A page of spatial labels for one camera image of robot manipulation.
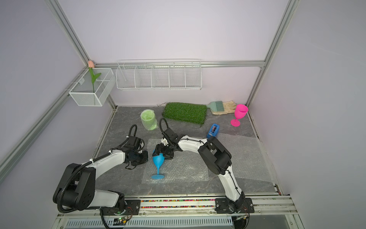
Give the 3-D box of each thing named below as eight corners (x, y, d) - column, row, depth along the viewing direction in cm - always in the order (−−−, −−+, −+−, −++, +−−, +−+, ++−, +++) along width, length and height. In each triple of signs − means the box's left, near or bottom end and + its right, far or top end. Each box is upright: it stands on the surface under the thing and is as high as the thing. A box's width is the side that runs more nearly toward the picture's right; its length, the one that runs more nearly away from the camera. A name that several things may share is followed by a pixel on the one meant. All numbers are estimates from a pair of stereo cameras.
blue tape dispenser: (206, 138, 103) (207, 134, 99) (212, 126, 110) (213, 122, 106) (214, 141, 101) (215, 138, 98) (220, 129, 108) (221, 125, 104)
